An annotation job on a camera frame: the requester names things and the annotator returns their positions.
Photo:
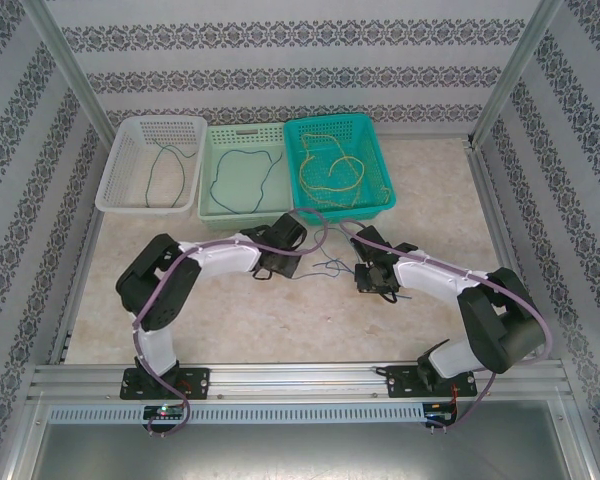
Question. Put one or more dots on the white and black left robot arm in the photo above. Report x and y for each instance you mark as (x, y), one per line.
(220, 260)

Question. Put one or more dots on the pale green plastic basket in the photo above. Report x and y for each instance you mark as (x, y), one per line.
(240, 180)

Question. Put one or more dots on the small circuit board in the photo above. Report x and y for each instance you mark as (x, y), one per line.
(440, 411)
(165, 412)

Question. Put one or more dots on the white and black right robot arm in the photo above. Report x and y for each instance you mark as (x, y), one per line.
(430, 277)

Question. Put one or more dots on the aluminium mounting rail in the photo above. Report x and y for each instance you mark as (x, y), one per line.
(295, 382)

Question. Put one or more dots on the aluminium side rail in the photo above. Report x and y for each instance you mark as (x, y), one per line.
(497, 215)
(72, 310)

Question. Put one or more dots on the aluminium frame post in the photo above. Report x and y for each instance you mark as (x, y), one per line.
(70, 67)
(517, 65)

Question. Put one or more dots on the teal plastic basket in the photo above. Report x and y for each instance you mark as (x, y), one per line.
(375, 150)

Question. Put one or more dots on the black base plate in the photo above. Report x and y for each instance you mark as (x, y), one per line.
(402, 382)
(197, 382)

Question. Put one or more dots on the white plastic basket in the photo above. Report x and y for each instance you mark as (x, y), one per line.
(130, 135)

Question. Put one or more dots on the grey metal panel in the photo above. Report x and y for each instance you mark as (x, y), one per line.
(300, 455)

